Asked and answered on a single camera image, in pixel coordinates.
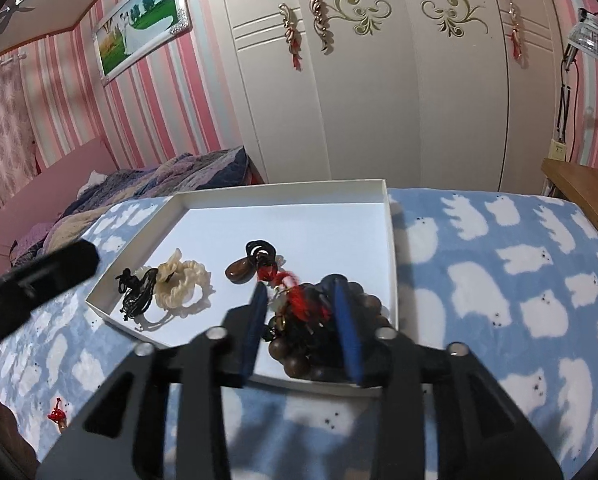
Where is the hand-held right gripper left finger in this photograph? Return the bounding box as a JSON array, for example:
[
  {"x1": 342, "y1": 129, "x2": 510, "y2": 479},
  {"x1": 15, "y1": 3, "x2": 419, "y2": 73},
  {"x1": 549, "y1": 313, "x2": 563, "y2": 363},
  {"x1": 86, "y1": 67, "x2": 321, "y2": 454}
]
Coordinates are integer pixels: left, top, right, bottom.
[{"x1": 38, "y1": 281, "x2": 270, "y2": 480}]

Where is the white cloth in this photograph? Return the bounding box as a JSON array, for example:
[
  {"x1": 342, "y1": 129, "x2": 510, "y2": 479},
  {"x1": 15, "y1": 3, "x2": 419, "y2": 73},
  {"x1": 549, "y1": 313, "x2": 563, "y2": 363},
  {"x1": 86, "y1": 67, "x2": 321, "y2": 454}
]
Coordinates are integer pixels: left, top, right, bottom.
[{"x1": 77, "y1": 170, "x2": 108, "y2": 197}]

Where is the amber pendant with red knot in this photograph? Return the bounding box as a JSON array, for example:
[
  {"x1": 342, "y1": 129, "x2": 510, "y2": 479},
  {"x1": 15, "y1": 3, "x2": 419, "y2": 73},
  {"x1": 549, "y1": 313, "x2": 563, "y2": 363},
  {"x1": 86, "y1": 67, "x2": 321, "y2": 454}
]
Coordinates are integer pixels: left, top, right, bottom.
[{"x1": 47, "y1": 396, "x2": 70, "y2": 433}]

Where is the white shallow cardboard box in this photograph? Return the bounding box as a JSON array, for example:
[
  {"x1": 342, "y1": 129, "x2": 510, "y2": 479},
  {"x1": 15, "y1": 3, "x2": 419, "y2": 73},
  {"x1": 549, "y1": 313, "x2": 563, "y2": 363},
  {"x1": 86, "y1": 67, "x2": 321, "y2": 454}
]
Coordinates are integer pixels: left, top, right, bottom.
[{"x1": 86, "y1": 178, "x2": 397, "y2": 397}]

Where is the black hair claw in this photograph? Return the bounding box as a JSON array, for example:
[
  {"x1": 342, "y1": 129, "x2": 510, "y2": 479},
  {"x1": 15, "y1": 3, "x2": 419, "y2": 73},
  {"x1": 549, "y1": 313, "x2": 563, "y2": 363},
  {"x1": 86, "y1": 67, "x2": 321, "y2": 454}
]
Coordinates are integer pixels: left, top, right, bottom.
[{"x1": 115, "y1": 266, "x2": 160, "y2": 322}]

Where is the pink bed headboard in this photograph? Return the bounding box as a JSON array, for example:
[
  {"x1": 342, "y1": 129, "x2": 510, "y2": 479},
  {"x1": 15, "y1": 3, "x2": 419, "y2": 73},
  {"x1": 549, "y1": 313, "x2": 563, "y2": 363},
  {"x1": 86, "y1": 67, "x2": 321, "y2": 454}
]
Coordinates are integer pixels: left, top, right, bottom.
[{"x1": 0, "y1": 136, "x2": 120, "y2": 281}]

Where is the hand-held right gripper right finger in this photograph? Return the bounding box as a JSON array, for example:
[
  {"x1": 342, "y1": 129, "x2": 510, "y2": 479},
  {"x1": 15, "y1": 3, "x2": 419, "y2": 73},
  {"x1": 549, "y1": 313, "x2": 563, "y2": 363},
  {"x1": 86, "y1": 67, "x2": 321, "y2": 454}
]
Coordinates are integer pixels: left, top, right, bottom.
[{"x1": 330, "y1": 279, "x2": 566, "y2": 480}]

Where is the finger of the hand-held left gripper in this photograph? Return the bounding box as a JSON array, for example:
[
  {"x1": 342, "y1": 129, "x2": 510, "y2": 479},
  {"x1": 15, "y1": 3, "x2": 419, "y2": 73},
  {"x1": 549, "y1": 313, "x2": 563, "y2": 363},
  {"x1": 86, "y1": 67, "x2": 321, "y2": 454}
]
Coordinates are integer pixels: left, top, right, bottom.
[{"x1": 0, "y1": 239, "x2": 100, "y2": 313}]

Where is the pink patterned curtain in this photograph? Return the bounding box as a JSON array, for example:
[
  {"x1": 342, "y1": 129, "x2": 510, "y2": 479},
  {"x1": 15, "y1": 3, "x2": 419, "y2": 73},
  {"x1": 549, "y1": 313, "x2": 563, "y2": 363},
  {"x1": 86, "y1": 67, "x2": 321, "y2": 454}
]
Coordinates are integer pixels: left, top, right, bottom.
[{"x1": 0, "y1": 57, "x2": 40, "y2": 231}]

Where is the white ornate wardrobe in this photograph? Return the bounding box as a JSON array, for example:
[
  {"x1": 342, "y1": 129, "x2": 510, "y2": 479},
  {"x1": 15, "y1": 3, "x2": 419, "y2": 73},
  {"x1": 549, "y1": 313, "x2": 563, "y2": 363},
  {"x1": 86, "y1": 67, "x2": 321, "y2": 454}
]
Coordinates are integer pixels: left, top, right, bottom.
[{"x1": 199, "y1": 0, "x2": 570, "y2": 196}]

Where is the white ceiling fan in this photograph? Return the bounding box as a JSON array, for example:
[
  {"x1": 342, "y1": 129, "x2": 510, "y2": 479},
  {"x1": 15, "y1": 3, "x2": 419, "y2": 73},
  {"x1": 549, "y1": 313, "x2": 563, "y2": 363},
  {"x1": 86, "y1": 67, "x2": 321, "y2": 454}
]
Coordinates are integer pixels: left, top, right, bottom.
[{"x1": 0, "y1": 0, "x2": 50, "y2": 35}]

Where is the wooden desk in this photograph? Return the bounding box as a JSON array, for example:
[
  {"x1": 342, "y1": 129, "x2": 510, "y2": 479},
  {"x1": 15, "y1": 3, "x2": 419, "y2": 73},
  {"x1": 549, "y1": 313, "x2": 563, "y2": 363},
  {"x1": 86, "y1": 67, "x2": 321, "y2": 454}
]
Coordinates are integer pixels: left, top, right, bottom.
[{"x1": 541, "y1": 157, "x2": 598, "y2": 241}]

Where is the blue blanket with white bears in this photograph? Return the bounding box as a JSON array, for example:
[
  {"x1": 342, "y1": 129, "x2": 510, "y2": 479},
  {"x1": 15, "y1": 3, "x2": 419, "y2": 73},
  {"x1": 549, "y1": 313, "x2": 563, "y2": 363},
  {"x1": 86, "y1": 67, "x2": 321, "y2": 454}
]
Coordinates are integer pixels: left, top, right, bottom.
[{"x1": 0, "y1": 187, "x2": 598, "y2": 480}]

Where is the brown wooden bead bracelet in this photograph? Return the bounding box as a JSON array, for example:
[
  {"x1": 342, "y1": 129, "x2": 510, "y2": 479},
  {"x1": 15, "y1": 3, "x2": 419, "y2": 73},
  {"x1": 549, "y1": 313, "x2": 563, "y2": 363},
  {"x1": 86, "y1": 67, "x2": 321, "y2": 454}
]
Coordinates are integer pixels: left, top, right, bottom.
[{"x1": 261, "y1": 270, "x2": 392, "y2": 381}]

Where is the ornate gold wardrobe handle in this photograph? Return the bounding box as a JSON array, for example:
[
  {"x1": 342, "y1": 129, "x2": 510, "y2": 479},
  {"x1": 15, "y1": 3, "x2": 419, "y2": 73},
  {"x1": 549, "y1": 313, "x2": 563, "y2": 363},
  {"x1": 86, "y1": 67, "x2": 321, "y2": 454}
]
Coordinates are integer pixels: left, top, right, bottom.
[
  {"x1": 279, "y1": 2, "x2": 304, "y2": 68},
  {"x1": 307, "y1": 0, "x2": 332, "y2": 53},
  {"x1": 501, "y1": 2, "x2": 523, "y2": 63}
]

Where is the framed wedding photo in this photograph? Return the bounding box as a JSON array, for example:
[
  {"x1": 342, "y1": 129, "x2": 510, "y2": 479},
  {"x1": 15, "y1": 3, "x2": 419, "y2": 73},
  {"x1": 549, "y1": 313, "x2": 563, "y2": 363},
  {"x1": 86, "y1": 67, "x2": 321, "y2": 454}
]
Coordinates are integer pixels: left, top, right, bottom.
[{"x1": 93, "y1": 0, "x2": 190, "y2": 86}]

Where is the cream flower scrunchie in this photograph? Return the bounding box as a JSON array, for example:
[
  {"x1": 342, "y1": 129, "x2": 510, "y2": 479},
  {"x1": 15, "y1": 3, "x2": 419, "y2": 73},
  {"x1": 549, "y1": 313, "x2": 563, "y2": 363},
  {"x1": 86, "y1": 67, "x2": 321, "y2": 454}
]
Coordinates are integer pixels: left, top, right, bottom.
[{"x1": 151, "y1": 247, "x2": 213, "y2": 318}]

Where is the patterned purple quilt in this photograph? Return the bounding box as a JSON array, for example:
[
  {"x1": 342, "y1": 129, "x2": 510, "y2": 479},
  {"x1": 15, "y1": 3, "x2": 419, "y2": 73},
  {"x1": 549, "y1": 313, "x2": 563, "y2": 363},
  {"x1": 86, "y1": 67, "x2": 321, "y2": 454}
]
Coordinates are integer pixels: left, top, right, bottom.
[{"x1": 9, "y1": 146, "x2": 254, "y2": 266}]

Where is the black leather cord bracelet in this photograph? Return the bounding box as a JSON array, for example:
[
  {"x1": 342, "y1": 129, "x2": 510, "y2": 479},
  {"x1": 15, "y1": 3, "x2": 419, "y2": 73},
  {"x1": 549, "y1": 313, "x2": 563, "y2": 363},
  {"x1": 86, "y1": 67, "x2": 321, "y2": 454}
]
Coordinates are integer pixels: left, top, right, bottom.
[{"x1": 245, "y1": 239, "x2": 286, "y2": 271}]

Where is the desk lamp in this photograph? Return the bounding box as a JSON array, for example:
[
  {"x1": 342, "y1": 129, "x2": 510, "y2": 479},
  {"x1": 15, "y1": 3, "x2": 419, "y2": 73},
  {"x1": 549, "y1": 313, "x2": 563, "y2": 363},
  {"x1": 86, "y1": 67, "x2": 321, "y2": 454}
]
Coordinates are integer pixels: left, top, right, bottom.
[{"x1": 554, "y1": 7, "x2": 598, "y2": 146}]

